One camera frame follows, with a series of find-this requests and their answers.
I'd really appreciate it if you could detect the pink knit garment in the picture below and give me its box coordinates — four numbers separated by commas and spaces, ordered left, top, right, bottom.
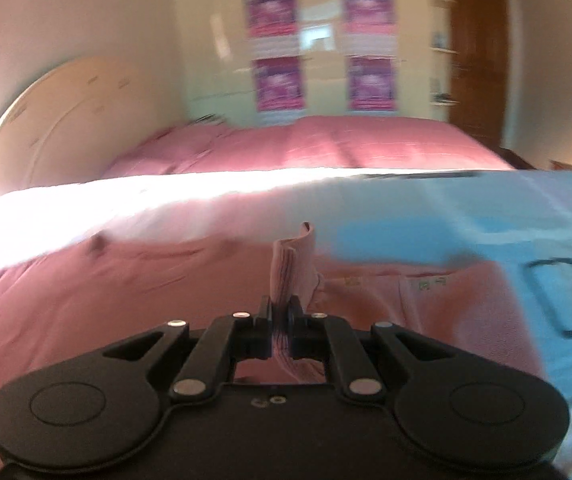
0, 221, 548, 470

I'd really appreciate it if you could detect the pink bed cover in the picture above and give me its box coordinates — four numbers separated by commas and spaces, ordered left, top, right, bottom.
102, 116, 510, 178

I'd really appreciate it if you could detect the purple poster bottom left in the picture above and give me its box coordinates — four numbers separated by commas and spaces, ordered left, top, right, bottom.
252, 56, 305, 113

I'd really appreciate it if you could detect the purple poster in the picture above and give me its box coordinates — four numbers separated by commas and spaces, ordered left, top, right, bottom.
243, 0, 298, 38
252, 56, 305, 113
347, 56, 397, 113
342, 0, 397, 35

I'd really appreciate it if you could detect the light blue patterned bedsheet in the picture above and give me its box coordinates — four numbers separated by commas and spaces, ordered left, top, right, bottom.
0, 168, 572, 478

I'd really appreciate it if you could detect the purple poster bottom right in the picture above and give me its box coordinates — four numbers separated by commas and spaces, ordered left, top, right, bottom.
347, 56, 397, 113

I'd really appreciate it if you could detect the cream curved headboard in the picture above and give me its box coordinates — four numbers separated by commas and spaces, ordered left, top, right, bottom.
0, 55, 184, 196

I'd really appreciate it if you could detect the purple poster top left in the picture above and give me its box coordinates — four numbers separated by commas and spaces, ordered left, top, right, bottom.
243, 0, 298, 38

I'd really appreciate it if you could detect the purple poster top right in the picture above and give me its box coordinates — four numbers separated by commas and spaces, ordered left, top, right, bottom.
342, 0, 397, 35

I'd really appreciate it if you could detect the white corner shelf unit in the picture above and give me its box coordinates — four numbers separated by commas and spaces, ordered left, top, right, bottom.
428, 0, 456, 120

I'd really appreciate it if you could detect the brown wooden door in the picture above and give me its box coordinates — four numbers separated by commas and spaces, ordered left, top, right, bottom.
450, 0, 510, 148

